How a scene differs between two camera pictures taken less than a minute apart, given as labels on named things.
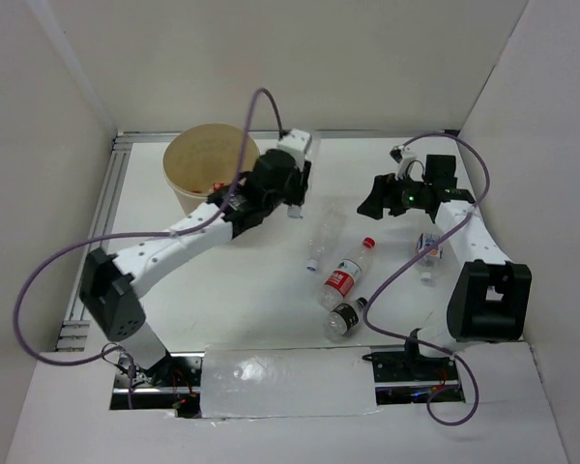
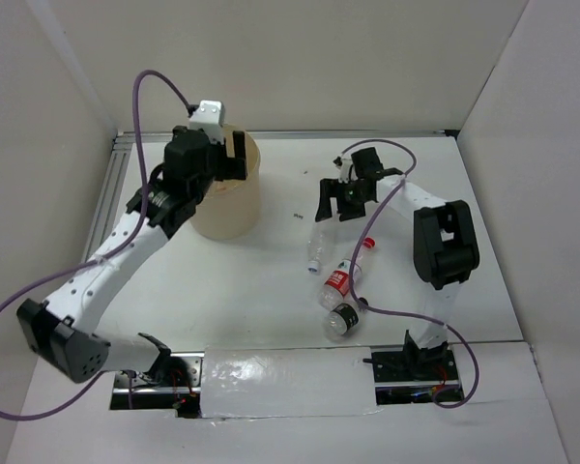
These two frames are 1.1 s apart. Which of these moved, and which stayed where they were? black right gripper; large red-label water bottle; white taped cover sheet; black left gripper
Moved: black left gripper; black right gripper
Stayed: white taped cover sheet; large red-label water bottle
